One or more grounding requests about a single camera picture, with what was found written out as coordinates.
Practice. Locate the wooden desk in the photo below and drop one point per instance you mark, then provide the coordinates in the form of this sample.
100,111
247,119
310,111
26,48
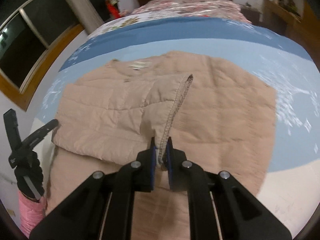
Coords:
278,19

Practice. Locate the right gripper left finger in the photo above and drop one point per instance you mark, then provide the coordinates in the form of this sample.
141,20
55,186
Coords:
136,176

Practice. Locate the large wooden wardrobe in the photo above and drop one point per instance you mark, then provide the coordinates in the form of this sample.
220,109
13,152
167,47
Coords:
306,33

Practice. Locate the beige quilted jacket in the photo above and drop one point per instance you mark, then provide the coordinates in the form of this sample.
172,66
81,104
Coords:
221,116

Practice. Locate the dark bedside table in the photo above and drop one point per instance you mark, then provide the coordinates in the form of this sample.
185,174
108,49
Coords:
252,14

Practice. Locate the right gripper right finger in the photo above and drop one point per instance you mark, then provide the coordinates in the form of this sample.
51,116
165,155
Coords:
202,188

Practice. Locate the coat rack with clothes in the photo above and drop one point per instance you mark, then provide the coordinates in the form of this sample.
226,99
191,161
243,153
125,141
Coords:
106,9

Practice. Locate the striped curtain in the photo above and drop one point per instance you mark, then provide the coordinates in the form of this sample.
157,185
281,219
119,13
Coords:
86,14

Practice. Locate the potted plant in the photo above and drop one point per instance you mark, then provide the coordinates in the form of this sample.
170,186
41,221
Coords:
288,5

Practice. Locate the wood framed window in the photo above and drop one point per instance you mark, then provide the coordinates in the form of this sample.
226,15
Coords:
33,34

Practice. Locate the pink left sleeve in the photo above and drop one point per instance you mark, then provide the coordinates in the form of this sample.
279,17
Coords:
31,212

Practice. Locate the blue and white bedsheet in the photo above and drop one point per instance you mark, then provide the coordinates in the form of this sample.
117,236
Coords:
291,187

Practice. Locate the left hand black glove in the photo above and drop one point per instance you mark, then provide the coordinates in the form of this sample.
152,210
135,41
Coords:
29,177

